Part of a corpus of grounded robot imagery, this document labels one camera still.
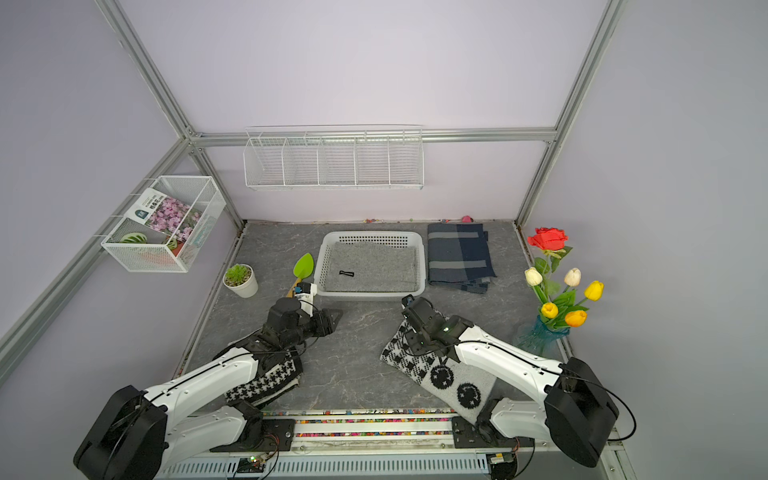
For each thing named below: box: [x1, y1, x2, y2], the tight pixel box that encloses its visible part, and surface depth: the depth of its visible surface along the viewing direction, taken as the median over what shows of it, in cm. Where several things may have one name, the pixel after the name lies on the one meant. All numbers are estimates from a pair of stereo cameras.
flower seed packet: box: [125, 188, 202, 238], surface depth 76 cm
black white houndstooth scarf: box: [225, 352, 303, 406], surface depth 80 cm
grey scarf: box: [325, 242, 418, 292], surface depth 104 cm
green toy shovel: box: [286, 253, 315, 298], surface depth 110 cm
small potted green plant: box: [222, 263, 258, 299], surface depth 96 cm
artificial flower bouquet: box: [524, 227, 604, 329], surface depth 69 cm
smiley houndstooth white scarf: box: [380, 320, 497, 425], surface depth 80 cm
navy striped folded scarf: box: [427, 223, 497, 294], surface depth 110 cm
